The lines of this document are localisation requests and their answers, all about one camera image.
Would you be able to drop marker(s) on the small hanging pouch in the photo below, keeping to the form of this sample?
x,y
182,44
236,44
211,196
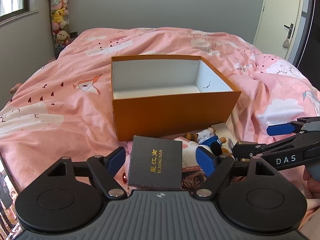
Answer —
x,y
286,43

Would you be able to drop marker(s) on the dark wardrobe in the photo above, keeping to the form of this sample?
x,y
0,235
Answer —
x,y
310,42

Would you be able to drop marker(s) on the small black gift box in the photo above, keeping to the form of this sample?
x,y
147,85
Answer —
x,y
142,165

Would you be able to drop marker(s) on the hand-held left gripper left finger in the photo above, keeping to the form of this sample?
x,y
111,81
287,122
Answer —
x,y
117,158

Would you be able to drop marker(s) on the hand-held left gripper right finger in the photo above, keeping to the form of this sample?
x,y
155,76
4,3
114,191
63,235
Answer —
x,y
203,158

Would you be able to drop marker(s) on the printed picture card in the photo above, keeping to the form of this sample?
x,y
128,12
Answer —
x,y
192,180

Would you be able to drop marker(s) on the white door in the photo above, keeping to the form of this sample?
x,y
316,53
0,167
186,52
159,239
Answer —
x,y
275,17

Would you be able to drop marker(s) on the orange fox plush toy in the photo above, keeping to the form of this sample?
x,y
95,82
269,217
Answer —
x,y
207,135

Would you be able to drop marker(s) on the printed poster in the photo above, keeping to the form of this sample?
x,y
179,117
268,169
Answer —
x,y
6,195

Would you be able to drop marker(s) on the white panda plush toy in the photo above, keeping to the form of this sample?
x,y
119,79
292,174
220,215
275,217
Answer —
x,y
188,152

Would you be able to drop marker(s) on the person's right hand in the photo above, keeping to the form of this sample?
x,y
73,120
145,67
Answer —
x,y
312,187

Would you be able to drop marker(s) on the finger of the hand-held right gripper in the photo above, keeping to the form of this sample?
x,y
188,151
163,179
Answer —
x,y
285,158
277,129

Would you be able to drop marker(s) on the clear tube of plush toys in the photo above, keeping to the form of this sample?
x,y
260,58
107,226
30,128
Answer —
x,y
58,15

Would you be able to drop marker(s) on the pink printed blanket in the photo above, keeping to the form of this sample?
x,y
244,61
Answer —
x,y
62,110

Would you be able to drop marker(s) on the orange cardboard box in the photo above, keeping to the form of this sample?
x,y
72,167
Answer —
x,y
162,115

